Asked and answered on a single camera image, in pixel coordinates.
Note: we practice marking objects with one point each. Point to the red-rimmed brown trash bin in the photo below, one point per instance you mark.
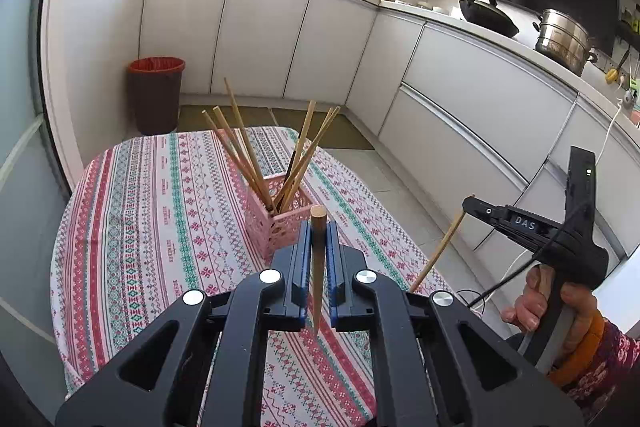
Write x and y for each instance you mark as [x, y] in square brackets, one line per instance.
[154, 85]

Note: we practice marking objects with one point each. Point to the black chopstick gold band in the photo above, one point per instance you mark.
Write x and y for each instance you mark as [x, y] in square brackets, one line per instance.
[289, 166]

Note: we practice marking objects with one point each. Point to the pink plastic utensil basket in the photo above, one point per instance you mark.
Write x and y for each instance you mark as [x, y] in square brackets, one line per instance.
[268, 233]

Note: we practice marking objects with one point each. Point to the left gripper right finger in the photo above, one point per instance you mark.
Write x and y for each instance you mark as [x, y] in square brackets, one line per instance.
[347, 309]

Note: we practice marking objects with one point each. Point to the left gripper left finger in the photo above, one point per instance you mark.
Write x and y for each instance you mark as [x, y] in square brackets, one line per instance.
[291, 309]

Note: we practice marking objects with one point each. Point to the stainless steel steamer pot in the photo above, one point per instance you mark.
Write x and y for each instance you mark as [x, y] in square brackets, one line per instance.
[564, 40]

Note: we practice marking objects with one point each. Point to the black wok pan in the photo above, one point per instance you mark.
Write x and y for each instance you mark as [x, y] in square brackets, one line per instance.
[488, 16]

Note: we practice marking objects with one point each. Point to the bamboo chopstick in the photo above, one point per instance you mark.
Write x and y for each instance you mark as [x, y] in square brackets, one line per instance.
[302, 158]
[443, 244]
[299, 146]
[223, 139]
[318, 216]
[261, 183]
[243, 162]

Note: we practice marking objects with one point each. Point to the embroidered patterned tablecloth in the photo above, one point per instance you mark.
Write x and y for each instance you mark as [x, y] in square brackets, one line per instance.
[153, 217]

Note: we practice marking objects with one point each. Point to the floral sleeve right forearm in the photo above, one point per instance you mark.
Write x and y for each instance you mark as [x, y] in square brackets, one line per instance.
[602, 375]

